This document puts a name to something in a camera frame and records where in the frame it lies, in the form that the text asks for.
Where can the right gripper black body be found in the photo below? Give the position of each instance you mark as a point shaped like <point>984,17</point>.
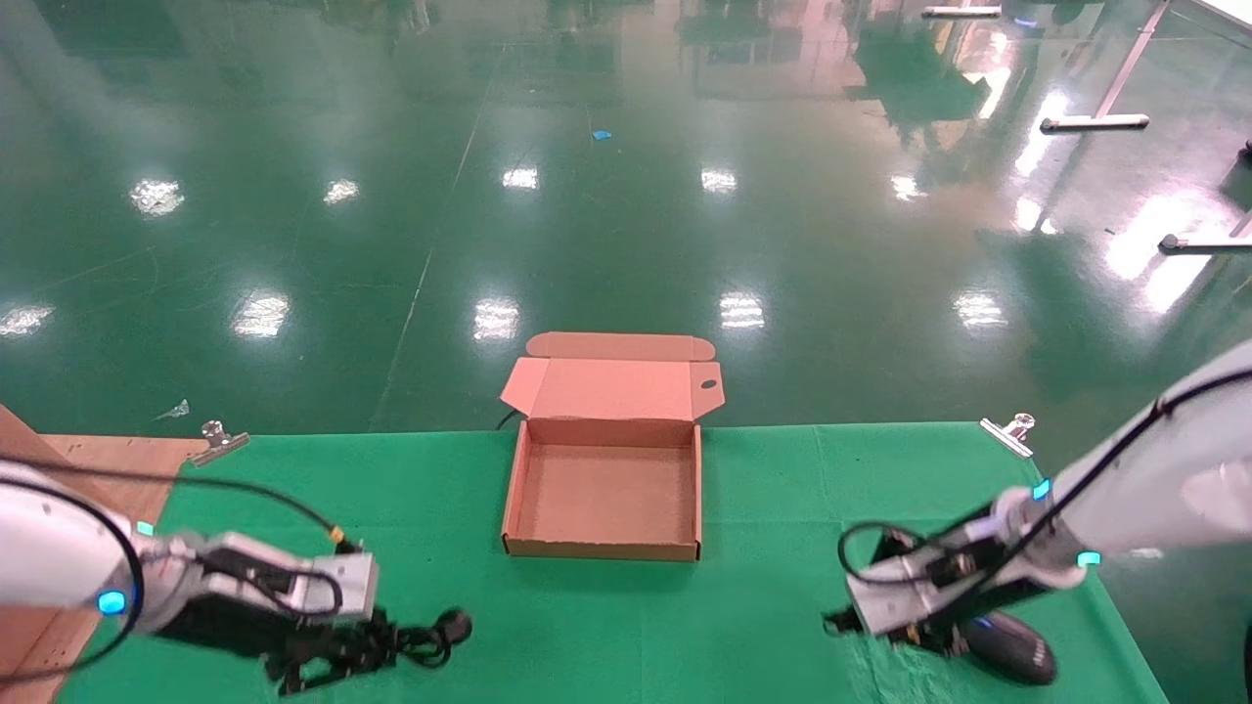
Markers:
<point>1007,596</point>

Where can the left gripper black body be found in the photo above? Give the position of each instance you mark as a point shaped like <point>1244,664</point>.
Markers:
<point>245,631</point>

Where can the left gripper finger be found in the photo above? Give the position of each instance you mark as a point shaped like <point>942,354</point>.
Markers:
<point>323,673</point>
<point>367,636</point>

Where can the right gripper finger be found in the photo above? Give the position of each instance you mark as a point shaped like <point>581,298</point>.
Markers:
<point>910,550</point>
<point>939,643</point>

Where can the black computer mouse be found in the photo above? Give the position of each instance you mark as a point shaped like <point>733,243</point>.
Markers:
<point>1017,650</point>

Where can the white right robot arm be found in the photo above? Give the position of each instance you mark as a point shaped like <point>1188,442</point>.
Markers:
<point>1154,489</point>

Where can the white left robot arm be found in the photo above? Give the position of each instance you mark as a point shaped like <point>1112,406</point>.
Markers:
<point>49,548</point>

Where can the open brown cardboard box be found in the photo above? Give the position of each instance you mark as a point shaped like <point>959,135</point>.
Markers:
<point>606,499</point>

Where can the silver metal clip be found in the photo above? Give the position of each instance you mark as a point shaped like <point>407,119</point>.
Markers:
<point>1007,436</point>
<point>217,446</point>

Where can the clear plastic scrap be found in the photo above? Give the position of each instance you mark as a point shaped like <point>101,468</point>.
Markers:
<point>173,412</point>

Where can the green table cloth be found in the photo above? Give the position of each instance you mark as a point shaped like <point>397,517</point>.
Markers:
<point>626,626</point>

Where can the brown cardboard panel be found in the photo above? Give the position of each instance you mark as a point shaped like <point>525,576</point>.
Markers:
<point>15,435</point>

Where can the white metal stand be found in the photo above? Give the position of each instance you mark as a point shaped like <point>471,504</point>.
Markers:
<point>961,12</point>
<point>1093,122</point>
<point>1205,243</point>

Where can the white board edge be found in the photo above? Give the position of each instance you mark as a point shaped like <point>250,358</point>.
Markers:
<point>1230,10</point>

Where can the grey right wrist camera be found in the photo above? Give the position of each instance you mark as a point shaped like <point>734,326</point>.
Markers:
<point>910,596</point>

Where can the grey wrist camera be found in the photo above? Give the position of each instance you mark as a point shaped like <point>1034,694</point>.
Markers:
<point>293,577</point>
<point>910,596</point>

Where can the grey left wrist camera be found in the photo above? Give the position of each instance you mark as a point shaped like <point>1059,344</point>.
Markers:
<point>293,577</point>

